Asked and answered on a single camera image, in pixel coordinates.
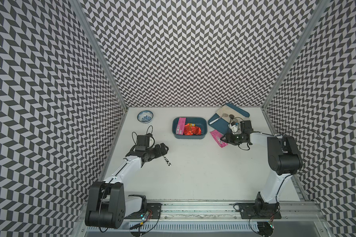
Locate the white handle spoon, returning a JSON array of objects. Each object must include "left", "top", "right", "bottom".
[{"left": 209, "top": 113, "right": 228, "bottom": 124}]

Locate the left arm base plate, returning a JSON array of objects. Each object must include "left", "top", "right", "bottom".
[{"left": 125, "top": 202, "right": 162, "bottom": 220}]

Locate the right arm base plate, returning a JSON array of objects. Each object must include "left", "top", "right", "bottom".
[{"left": 236, "top": 203, "right": 282, "bottom": 220}]

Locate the teal plastic storage box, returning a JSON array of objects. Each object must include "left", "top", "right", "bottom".
[{"left": 172, "top": 117, "right": 208, "bottom": 139}]

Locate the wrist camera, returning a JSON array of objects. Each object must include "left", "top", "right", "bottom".
[
  {"left": 228, "top": 121, "right": 240, "bottom": 134},
  {"left": 136, "top": 135, "right": 150, "bottom": 148}
]

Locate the beige cloth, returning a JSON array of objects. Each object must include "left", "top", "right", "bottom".
[{"left": 216, "top": 105, "right": 250, "bottom": 122}]

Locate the teal box lid tray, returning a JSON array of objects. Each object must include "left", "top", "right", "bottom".
[{"left": 208, "top": 103, "right": 242, "bottom": 135}]

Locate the pink tea bag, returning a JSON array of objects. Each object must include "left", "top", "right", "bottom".
[
  {"left": 176, "top": 117, "right": 186, "bottom": 135},
  {"left": 210, "top": 130, "right": 228, "bottom": 148}
]

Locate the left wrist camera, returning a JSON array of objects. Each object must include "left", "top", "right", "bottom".
[{"left": 136, "top": 135, "right": 150, "bottom": 148}]

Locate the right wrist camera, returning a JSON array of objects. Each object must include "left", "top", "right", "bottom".
[{"left": 228, "top": 121, "right": 240, "bottom": 134}]

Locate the cow pattern handle spoon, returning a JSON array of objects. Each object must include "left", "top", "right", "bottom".
[{"left": 163, "top": 155, "right": 172, "bottom": 166}]

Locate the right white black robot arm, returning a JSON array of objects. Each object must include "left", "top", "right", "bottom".
[{"left": 221, "top": 118, "right": 303, "bottom": 219}]

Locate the aluminium front rail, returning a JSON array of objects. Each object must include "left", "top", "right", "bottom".
[{"left": 77, "top": 200, "right": 327, "bottom": 226}]

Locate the blue white ceramic bowl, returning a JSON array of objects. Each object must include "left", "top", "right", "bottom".
[{"left": 137, "top": 110, "right": 154, "bottom": 123}]

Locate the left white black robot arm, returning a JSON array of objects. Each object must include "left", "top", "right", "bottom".
[{"left": 85, "top": 133, "right": 169, "bottom": 233}]

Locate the red tea bag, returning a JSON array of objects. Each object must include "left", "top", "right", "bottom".
[
  {"left": 184, "top": 127, "right": 192, "bottom": 136},
  {"left": 191, "top": 126, "right": 202, "bottom": 135}
]

